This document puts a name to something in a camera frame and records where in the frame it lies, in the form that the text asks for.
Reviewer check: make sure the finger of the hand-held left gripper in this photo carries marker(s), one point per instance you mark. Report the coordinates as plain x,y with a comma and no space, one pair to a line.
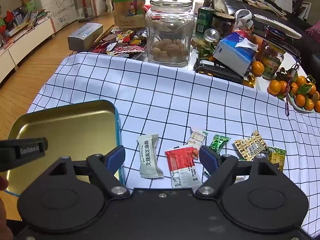
27,150

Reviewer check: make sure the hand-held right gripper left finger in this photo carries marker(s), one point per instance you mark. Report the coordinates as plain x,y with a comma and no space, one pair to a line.
115,158

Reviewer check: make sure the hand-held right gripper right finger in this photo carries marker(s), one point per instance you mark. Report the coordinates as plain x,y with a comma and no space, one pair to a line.
208,158

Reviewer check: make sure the red white snack packet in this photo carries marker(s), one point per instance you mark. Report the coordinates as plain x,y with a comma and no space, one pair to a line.
182,166

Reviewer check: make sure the grey sesame snack packet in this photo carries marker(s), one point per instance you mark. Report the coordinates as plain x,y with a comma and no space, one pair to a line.
149,156

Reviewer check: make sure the gold tin tray teal rim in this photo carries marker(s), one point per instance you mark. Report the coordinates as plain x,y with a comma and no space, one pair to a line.
67,127

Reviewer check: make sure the yellow green snack packet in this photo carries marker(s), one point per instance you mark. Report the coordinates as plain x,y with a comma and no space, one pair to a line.
277,158

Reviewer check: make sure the person's left hand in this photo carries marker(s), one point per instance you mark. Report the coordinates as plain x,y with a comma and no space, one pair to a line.
3,183

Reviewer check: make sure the green candy packet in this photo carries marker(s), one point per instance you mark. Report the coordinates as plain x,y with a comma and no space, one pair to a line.
218,143

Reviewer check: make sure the white orange snack packet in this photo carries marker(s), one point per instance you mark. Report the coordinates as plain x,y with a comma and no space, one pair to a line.
197,138

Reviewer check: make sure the beige patterned snack packet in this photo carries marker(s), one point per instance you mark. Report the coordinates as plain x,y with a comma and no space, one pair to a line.
251,146

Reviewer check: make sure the blue checked white tablecloth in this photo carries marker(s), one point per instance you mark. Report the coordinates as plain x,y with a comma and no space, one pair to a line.
162,92

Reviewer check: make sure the black flat box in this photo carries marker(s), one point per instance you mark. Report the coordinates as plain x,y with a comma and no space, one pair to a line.
220,73

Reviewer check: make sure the gold wrapped candy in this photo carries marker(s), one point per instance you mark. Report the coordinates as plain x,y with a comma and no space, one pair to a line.
248,80

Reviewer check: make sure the single mandarin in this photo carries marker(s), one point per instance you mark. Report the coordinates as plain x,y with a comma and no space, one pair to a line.
257,68

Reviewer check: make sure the white low cabinet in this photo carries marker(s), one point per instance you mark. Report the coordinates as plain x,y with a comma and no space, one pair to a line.
25,45

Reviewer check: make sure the white plate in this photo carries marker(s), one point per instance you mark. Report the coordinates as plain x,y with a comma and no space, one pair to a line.
303,110

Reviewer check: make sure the blue white tissue pack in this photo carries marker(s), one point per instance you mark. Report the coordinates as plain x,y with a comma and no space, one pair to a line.
232,52

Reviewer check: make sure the green leafy packet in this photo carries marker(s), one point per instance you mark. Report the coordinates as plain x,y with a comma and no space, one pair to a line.
201,47

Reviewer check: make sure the pile of mandarins with leaves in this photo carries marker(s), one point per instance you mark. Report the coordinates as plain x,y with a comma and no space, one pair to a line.
300,90

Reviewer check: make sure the pile of red candy packets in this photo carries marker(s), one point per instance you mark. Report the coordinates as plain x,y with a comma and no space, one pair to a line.
125,43

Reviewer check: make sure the small glass jar with lid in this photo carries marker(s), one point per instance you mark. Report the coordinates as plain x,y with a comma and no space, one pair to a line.
212,36

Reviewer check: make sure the grey cardboard box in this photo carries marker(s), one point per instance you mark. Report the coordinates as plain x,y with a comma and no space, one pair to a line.
83,36

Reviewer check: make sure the pile of books and cards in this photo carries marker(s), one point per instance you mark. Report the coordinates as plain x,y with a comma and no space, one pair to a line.
20,21

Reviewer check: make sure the large glass jar with nuts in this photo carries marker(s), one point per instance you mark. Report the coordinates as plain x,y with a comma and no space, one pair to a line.
170,35

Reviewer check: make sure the dark round nut tin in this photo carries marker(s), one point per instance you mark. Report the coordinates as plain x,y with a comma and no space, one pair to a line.
223,25

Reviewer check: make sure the green drink can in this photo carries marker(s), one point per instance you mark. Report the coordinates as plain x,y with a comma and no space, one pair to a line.
204,21

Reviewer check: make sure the white round gadget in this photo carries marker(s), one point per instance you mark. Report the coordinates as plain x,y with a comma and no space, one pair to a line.
243,17

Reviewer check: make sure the white remote control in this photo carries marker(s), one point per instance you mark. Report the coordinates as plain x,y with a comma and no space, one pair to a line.
277,26

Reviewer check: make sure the brown paper bag tree print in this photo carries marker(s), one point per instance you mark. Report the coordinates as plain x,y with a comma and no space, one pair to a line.
128,5

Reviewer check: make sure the pink cushion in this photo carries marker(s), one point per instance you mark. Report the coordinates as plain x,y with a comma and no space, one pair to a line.
313,33

